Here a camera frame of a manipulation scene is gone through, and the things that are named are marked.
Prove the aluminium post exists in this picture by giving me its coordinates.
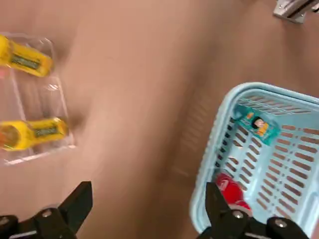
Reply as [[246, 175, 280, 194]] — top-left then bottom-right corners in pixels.
[[273, 0, 319, 24]]

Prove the yellow drink bottle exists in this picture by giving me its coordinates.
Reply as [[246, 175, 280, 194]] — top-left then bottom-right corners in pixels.
[[0, 34, 53, 78], [0, 117, 69, 152]]

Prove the light blue plastic basket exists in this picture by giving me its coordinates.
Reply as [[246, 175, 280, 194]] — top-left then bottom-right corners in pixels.
[[189, 82, 319, 239]]

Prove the clear acrylic bottle tray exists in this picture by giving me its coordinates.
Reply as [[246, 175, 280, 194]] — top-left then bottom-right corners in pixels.
[[0, 32, 77, 166]]

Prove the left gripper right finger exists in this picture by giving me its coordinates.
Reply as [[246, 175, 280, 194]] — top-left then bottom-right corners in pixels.
[[196, 182, 311, 239]]

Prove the teal cartoon chips bag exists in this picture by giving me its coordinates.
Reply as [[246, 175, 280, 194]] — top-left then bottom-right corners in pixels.
[[234, 111, 282, 146]]

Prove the red cola bottle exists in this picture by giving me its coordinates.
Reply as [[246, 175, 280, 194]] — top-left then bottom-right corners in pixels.
[[214, 173, 252, 217]]

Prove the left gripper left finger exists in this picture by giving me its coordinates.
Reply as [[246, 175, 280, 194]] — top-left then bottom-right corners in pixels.
[[0, 181, 93, 239]]

